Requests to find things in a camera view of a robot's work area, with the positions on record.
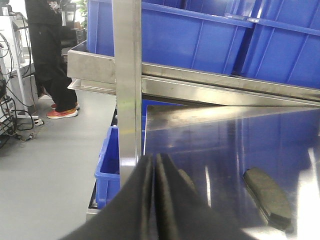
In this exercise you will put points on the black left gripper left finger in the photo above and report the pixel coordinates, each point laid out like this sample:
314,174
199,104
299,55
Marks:
126,216

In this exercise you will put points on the blue plastic bin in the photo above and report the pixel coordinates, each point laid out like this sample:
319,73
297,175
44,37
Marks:
176,37
283,46

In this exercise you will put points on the grey brake pad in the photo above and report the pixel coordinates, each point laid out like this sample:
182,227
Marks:
269,198

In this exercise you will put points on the person in black clothes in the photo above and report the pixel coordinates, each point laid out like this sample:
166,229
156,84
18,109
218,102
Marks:
44,19

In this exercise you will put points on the white equipment cart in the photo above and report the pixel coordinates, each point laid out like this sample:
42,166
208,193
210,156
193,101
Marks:
16,62

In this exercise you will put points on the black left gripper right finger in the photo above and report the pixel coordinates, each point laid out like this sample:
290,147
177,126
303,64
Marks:
181,213

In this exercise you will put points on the blue plastic bin left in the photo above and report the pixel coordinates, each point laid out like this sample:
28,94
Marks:
176,37

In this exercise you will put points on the blue bin lower shelf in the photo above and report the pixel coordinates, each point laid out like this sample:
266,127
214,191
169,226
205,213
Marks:
107,173

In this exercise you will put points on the blue plastic bin right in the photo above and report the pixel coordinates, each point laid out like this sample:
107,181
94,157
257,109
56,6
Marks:
283,46

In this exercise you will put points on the stainless steel rack frame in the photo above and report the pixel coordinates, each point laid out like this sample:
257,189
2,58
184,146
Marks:
129,79

